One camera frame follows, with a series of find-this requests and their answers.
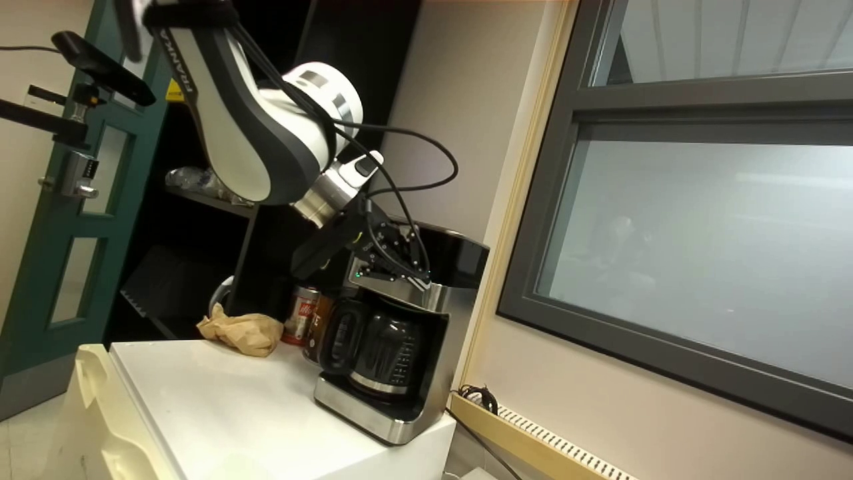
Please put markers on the beige baseboard heater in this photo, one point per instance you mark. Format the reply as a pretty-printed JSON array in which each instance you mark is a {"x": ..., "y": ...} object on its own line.
[{"x": 530, "y": 444}]

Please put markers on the silver door handle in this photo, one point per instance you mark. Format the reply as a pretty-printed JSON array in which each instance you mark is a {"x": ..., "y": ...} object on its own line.
[{"x": 76, "y": 177}]

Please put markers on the grey framed window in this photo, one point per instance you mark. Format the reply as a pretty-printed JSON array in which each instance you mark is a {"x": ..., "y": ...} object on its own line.
[{"x": 690, "y": 205}]

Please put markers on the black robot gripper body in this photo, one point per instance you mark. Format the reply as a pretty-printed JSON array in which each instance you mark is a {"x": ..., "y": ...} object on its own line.
[{"x": 368, "y": 234}]

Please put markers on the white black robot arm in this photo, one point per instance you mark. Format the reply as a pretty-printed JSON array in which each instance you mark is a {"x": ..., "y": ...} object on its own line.
[{"x": 280, "y": 138}]

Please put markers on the green door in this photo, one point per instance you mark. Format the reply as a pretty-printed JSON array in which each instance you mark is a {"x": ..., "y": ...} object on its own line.
[{"x": 76, "y": 248}]

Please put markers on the black camera on stand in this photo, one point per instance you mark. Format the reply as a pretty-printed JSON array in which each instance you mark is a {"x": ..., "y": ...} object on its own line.
[{"x": 96, "y": 74}]

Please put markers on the large brown coffee can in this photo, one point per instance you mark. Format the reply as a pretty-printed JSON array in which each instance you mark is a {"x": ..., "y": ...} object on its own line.
[{"x": 308, "y": 314}]

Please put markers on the black and steel coffeemaker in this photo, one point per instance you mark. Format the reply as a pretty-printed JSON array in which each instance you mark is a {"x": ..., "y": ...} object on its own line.
[{"x": 392, "y": 345}]

